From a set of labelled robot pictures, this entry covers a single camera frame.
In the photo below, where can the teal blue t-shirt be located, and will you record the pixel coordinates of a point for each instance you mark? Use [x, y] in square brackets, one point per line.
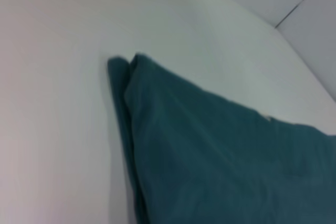
[210, 155]

